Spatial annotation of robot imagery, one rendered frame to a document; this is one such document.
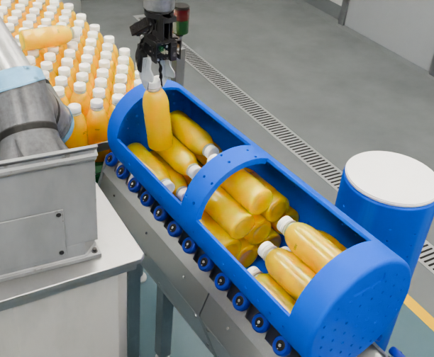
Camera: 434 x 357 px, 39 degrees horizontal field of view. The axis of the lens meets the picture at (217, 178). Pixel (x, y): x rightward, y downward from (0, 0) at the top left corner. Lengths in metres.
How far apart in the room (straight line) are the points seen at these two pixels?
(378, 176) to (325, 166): 1.96
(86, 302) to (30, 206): 0.27
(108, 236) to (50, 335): 0.23
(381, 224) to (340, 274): 0.61
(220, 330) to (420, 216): 0.65
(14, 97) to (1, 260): 0.31
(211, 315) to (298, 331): 0.37
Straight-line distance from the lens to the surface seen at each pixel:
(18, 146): 1.21
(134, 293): 2.15
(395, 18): 5.57
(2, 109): 1.25
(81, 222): 1.19
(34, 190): 1.12
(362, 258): 1.20
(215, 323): 1.53
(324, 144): 4.01
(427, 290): 3.11
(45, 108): 1.25
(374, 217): 1.76
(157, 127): 1.64
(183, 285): 1.61
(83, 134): 1.90
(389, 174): 1.85
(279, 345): 1.36
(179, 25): 2.25
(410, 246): 1.85
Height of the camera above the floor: 1.99
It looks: 34 degrees down
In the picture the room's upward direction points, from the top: 6 degrees clockwise
